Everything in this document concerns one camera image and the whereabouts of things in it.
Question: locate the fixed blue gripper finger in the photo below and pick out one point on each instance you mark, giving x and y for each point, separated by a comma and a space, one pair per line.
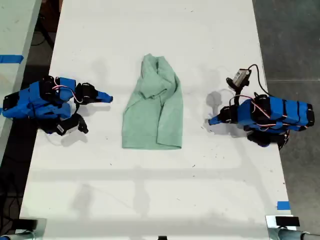
217, 123
104, 100

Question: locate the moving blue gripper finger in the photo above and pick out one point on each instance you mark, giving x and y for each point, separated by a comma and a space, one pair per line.
103, 95
215, 119

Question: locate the pale green T-shirt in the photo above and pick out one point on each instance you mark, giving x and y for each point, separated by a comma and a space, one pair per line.
152, 107

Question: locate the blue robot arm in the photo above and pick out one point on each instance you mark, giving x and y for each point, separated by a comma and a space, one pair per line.
42, 102
275, 115

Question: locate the long blue tape strip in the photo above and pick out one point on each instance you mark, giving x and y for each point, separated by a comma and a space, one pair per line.
11, 58

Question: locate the white side table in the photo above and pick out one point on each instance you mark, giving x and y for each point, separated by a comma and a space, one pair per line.
12, 37

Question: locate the short blue tape strip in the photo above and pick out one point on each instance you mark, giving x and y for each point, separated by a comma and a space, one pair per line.
283, 205

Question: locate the small black box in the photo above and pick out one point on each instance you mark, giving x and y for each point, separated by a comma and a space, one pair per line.
287, 221
26, 223

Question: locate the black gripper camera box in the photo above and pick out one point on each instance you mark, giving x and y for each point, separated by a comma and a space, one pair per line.
68, 126
240, 76

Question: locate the metal table bracket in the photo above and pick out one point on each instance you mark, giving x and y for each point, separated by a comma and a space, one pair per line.
271, 228

